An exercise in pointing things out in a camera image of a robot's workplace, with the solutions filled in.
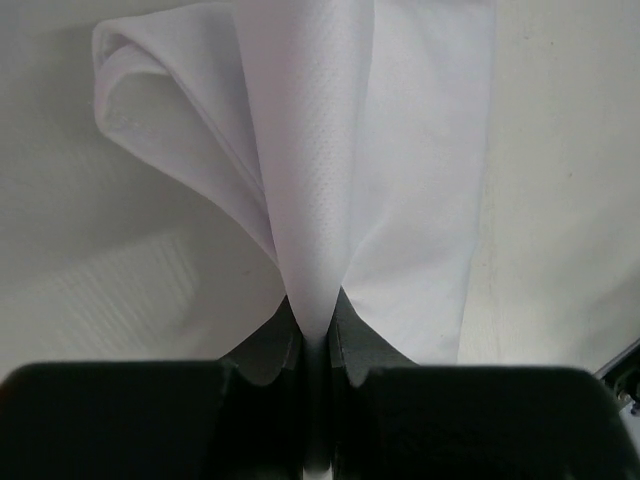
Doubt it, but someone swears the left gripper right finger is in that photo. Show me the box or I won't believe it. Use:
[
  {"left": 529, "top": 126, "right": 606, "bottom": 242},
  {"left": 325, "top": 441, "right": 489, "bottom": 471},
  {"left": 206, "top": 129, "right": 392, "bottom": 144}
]
[{"left": 328, "top": 289, "right": 418, "bottom": 390}]

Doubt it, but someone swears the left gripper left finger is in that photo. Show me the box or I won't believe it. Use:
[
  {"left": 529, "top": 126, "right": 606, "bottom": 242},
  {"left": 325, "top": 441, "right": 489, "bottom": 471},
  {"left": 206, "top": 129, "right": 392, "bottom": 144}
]
[{"left": 219, "top": 296, "right": 303, "bottom": 388}]

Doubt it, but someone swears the white t shirt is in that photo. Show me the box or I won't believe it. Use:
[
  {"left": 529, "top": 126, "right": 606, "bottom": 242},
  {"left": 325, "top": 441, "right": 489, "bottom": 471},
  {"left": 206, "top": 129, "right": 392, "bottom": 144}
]
[{"left": 92, "top": 1, "right": 496, "bottom": 364}]

